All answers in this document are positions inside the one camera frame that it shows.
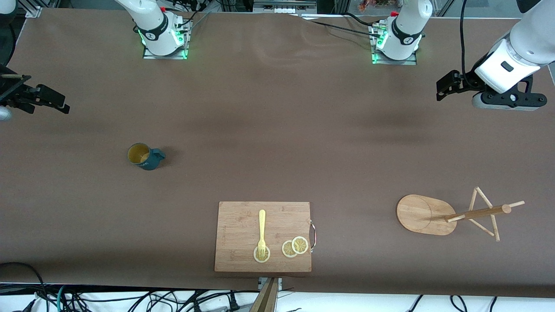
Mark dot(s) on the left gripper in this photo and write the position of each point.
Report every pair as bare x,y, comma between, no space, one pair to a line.
464,82

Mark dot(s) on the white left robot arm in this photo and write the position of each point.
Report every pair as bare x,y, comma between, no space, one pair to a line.
407,26

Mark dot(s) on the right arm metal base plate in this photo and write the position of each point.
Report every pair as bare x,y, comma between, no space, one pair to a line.
182,52

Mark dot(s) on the wooden post with metal bracket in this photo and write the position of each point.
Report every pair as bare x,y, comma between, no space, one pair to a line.
265,299

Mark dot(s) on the wooden cutting board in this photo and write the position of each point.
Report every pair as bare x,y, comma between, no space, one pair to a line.
238,234

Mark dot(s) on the aluminium frame profile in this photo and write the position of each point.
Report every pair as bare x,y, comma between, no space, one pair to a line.
34,8

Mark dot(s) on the black power plug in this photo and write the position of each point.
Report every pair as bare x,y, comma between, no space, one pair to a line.
234,303

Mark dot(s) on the brown table cover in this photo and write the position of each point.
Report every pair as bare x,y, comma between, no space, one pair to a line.
173,195

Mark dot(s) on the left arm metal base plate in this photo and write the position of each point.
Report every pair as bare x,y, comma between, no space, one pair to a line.
412,60

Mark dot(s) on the lemon slice under fork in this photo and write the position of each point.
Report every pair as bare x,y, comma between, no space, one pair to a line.
256,258

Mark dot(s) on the teal ribbed mug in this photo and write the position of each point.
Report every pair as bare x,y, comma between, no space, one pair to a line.
145,157

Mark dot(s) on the wooden mug rack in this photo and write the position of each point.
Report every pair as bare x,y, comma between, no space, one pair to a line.
422,214

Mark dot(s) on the yellow plastic fork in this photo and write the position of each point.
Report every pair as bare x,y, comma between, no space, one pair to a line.
262,225

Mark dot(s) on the grey power strip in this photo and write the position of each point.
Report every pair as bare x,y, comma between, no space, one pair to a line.
284,5

